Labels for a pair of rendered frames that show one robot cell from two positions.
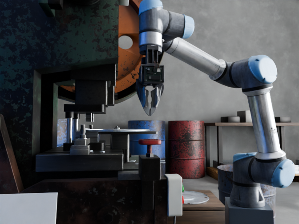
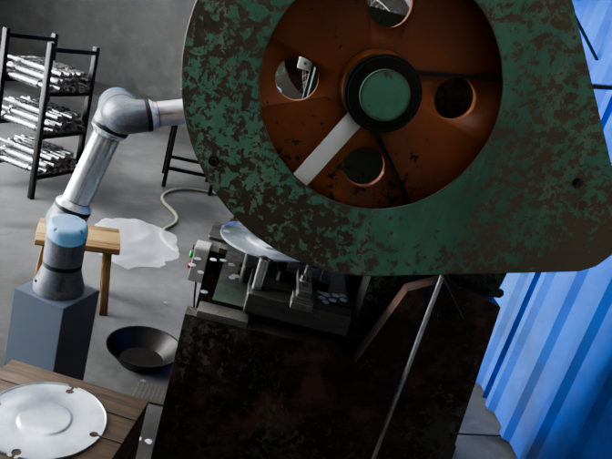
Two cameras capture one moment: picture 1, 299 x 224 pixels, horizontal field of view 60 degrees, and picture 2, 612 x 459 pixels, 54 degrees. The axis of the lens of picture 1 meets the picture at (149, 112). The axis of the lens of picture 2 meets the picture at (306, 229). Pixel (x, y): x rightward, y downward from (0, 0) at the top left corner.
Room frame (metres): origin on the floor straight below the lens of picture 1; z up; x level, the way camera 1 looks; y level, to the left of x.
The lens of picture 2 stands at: (2.87, 0.29, 1.41)
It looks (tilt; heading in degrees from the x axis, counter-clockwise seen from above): 18 degrees down; 181
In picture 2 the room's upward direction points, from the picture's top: 16 degrees clockwise
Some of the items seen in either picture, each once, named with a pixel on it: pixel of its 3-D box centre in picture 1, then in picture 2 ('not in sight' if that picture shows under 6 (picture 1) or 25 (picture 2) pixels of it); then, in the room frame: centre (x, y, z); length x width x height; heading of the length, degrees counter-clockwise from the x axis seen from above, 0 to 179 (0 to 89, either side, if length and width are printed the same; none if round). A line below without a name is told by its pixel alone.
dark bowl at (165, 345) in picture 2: not in sight; (143, 352); (0.78, -0.25, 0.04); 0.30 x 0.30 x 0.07
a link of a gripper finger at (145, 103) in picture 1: (145, 101); not in sight; (0.81, 0.01, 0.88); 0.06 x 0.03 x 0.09; 7
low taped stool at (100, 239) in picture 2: not in sight; (74, 267); (0.49, -0.71, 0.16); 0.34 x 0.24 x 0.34; 114
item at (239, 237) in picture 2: (116, 130); (267, 240); (1.15, 0.14, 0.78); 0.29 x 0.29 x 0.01
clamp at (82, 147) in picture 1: (82, 138); not in sight; (0.96, 0.25, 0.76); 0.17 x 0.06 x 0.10; 7
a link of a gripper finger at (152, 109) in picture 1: (155, 101); not in sight; (0.81, -0.02, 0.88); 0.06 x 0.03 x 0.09; 7
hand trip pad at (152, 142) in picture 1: (149, 150); not in sight; (0.83, 0.00, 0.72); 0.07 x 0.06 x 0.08; 97
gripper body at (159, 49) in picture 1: (151, 67); not in sight; (0.80, 0.00, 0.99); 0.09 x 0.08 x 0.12; 7
